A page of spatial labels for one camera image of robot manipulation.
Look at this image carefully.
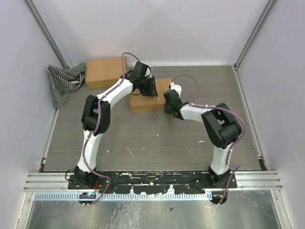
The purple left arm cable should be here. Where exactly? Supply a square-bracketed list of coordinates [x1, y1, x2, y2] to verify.
[82, 52, 141, 207]

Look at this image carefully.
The left aluminium corner post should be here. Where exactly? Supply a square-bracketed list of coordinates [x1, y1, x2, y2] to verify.
[24, 0, 71, 68]

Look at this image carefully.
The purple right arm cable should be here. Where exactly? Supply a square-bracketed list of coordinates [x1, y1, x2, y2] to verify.
[173, 74, 248, 206]

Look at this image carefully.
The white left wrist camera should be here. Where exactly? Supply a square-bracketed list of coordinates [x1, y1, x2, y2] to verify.
[144, 65, 152, 78]

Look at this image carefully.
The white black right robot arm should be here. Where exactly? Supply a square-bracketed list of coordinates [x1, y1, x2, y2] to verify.
[163, 89, 243, 188]

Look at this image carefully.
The brown cardboard box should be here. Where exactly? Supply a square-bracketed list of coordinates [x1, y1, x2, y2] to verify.
[130, 78, 172, 114]
[85, 57, 127, 89]

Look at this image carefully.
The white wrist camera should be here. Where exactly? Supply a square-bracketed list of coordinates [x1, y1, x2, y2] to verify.
[144, 65, 152, 78]
[169, 81, 182, 98]

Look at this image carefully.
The aluminium corner post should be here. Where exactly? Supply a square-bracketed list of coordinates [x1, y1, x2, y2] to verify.
[234, 0, 278, 70]
[24, 0, 71, 68]

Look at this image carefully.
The striped black white cloth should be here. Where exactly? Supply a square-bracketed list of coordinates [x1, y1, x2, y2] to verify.
[47, 62, 86, 109]

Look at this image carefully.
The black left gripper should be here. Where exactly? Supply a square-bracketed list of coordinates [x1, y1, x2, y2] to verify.
[140, 77, 159, 98]

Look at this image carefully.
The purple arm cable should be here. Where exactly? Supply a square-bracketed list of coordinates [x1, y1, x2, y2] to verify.
[82, 52, 141, 207]
[173, 74, 248, 206]

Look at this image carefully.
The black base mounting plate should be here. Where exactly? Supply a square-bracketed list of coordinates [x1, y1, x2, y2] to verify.
[68, 170, 237, 195]

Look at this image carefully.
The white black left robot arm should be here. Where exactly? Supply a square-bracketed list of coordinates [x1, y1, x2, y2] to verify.
[70, 62, 158, 189]

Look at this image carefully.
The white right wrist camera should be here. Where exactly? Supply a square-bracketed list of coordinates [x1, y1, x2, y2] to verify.
[169, 81, 182, 98]

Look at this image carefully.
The white slotted cable duct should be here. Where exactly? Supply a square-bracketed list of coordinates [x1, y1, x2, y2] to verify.
[34, 192, 212, 201]

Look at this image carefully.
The right aluminium corner post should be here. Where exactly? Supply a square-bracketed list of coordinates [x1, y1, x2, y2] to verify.
[234, 0, 278, 70]

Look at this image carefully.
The folded brown cardboard box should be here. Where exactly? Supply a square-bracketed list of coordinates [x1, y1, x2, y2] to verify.
[85, 57, 127, 89]

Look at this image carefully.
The aluminium front frame rail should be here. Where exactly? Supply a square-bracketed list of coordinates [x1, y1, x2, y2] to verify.
[23, 170, 283, 191]

